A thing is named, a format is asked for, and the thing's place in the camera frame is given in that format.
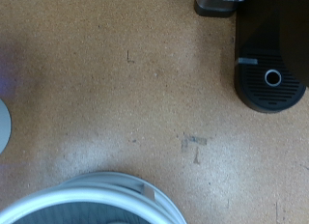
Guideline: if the grey tape strip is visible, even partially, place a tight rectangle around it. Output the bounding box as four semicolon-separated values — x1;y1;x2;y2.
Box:
238;57;259;66

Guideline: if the silver block with black base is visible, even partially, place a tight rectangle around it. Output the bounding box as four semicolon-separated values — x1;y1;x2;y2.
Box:
193;0;250;18

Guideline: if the white two-tier turntable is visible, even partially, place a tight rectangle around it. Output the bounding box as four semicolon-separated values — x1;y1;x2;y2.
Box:
0;171;187;224

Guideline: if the black Keurig coffee machine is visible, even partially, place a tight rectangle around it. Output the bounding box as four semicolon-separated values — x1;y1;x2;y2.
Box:
234;0;309;114

